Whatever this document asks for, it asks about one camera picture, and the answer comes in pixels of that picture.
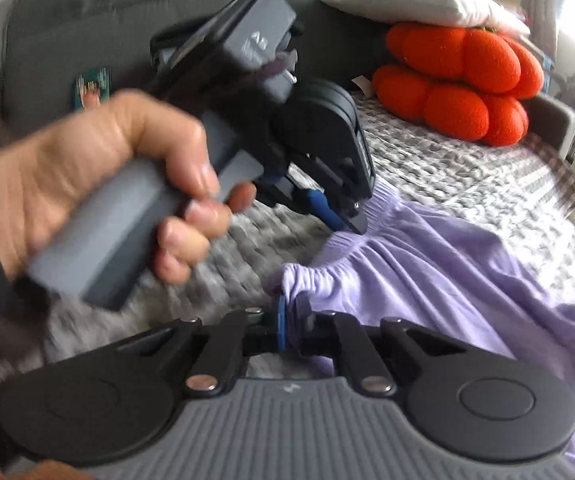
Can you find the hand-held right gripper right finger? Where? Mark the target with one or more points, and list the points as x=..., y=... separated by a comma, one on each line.
x=315, y=330

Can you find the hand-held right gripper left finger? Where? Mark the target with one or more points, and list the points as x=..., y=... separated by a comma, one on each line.
x=281, y=325

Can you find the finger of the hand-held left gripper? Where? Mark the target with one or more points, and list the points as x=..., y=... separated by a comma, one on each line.
x=355, y=217
x=317, y=205

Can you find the purple pants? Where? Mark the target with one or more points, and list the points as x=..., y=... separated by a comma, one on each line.
x=417, y=280

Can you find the person's left hand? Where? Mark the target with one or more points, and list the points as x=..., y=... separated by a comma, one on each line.
x=67, y=160

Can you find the grey checked blanket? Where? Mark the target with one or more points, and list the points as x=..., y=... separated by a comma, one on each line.
x=467, y=170

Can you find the dark grey sofa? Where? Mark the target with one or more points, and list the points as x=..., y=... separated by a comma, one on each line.
x=92, y=20

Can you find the colourful printed card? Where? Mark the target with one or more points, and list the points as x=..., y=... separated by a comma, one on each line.
x=91, y=89

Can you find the grey curtain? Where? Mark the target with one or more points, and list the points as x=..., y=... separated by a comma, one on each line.
x=542, y=5

